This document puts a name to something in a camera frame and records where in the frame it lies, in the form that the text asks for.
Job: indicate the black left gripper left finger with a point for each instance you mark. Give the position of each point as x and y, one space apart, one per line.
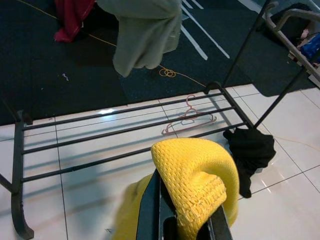
150 212

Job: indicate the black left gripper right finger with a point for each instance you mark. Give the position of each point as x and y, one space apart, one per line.
217 227

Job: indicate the yellow shirt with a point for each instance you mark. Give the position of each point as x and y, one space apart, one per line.
190 170

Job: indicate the pink hanger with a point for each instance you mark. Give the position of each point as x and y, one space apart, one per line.
188 102

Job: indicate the black cloth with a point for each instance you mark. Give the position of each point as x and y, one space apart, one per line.
252 152

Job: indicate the black clothes rack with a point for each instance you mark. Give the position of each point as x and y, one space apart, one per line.
18 150

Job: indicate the white scrap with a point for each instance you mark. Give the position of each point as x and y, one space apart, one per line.
65 77

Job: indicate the grey beige garment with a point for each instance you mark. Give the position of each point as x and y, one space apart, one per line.
145 37

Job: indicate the blue cloth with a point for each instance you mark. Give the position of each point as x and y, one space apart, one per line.
311 50

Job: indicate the red cloth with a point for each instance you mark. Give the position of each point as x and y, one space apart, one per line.
70 20

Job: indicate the black floor bag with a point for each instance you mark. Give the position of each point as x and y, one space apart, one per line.
290 27

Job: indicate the grey tubular frame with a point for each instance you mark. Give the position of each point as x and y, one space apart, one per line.
287 46

